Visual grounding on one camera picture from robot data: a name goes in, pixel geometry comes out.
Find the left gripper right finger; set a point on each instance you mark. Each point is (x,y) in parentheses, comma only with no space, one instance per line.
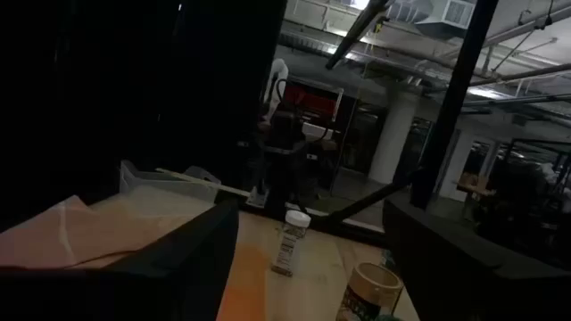
(490,298)

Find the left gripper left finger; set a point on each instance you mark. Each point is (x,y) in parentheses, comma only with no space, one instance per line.
(134,294)

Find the orange plastic bin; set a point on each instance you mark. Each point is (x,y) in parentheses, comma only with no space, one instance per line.
(243,290)

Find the tan-lid spice jar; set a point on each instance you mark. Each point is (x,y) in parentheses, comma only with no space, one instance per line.
(366,294)

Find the white-lid spice jar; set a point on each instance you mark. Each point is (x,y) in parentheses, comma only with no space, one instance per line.
(290,249)

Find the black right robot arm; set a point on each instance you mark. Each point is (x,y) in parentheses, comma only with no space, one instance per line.
(285,147)

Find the pink folded cloth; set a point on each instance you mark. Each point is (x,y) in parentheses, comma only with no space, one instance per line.
(44,236)

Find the clear plastic bin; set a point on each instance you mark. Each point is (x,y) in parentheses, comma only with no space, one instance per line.
(143,180)

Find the background wooden desk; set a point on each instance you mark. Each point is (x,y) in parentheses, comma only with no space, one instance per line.
(473,185)

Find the white building column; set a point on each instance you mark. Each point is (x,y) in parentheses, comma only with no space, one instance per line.
(392,142)

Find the black partition screen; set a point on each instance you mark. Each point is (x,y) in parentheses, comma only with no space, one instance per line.
(134,89)

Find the red machine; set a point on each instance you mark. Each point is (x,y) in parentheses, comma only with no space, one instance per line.
(312,102)

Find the ceiling air unit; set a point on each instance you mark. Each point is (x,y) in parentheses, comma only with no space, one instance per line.
(446,20)

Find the black aluminium table frame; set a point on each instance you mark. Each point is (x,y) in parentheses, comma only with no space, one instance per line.
(450,111)

